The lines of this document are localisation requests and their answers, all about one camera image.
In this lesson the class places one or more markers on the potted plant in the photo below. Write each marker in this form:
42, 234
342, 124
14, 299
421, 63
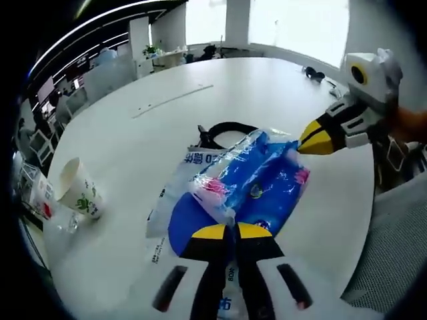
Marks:
150, 51

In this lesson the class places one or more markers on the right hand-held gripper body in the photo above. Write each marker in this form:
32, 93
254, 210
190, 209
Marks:
377, 86

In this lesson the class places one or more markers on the blue tissue packet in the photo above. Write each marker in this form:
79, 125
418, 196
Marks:
267, 186

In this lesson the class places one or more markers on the grey mesh chair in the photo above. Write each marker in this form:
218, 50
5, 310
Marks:
393, 240

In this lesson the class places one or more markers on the frosted partition panel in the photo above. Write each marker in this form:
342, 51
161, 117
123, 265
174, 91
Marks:
110, 80

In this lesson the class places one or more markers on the white office chair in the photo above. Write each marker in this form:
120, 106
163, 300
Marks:
43, 145

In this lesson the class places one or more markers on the black headset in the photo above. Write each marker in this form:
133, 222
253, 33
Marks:
315, 75

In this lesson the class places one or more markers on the green print paper cup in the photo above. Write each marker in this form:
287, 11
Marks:
83, 196

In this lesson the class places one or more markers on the person's right hand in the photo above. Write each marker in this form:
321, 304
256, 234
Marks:
410, 123

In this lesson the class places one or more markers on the clear bag with blue pad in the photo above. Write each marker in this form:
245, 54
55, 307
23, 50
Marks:
187, 226

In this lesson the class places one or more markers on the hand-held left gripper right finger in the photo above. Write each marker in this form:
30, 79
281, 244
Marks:
257, 266

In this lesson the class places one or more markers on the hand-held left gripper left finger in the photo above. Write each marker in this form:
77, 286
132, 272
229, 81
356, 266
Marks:
207, 266

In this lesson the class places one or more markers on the clear plastic water bottle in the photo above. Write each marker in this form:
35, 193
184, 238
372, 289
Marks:
45, 200

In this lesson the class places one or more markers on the pink monitor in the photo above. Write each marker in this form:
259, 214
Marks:
46, 89

